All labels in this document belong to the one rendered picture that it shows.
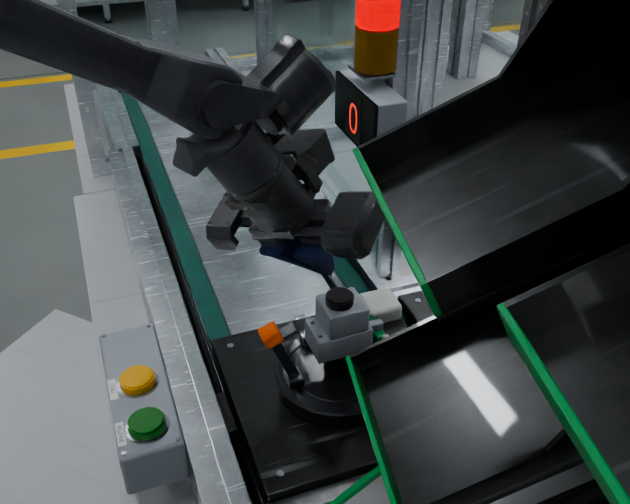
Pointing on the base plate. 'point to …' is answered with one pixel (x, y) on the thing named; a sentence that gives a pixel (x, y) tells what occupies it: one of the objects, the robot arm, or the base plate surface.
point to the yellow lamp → (375, 51)
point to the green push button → (146, 423)
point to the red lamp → (378, 14)
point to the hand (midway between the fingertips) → (315, 251)
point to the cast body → (340, 325)
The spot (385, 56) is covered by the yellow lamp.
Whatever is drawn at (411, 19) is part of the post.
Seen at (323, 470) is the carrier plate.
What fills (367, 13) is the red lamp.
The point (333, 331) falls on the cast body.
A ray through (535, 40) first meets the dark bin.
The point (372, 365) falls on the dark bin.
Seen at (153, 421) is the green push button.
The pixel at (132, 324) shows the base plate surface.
